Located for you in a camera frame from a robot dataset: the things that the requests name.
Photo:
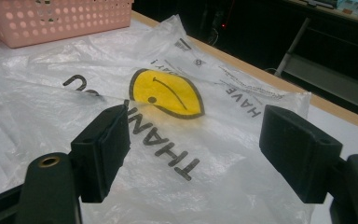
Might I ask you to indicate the light blue box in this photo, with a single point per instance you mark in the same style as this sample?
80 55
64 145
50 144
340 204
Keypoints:
351 5

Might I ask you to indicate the clear plastic bag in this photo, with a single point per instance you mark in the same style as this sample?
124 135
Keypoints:
214 177

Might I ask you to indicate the grey metal stand frame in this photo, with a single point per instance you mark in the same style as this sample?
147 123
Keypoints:
323 76

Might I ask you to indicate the pink perforated plastic basket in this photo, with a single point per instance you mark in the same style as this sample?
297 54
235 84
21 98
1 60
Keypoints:
59 21

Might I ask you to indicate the white paper table sheet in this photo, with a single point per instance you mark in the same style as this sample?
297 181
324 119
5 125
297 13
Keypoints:
354 138

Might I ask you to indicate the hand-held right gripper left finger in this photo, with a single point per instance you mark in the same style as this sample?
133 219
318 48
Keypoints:
102 155

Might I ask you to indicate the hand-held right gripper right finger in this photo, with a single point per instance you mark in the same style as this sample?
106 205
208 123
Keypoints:
298 155

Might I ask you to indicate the background desk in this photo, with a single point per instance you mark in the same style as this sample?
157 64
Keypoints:
329 11

